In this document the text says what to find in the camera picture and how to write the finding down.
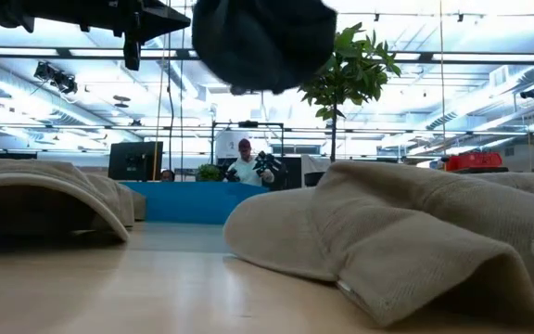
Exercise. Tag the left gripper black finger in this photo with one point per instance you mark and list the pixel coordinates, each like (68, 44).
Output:
(156, 29)
(158, 11)

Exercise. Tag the red plastic bin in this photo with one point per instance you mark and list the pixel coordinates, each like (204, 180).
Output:
(473, 161)

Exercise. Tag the green leafy plant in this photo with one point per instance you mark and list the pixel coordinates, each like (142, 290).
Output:
(355, 69)

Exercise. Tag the black overhead camera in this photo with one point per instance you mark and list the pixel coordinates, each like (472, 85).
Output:
(58, 80)

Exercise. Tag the person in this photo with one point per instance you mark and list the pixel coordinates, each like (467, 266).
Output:
(168, 175)
(248, 171)

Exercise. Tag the navy blue baseball cap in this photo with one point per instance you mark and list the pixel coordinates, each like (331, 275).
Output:
(262, 46)

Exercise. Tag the black background monitor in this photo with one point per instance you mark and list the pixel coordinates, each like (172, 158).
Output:
(135, 161)

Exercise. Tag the small green bush plant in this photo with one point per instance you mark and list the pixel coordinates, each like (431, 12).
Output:
(209, 173)

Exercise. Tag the black aluminium frame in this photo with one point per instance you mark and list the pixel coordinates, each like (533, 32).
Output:
(427, 57)

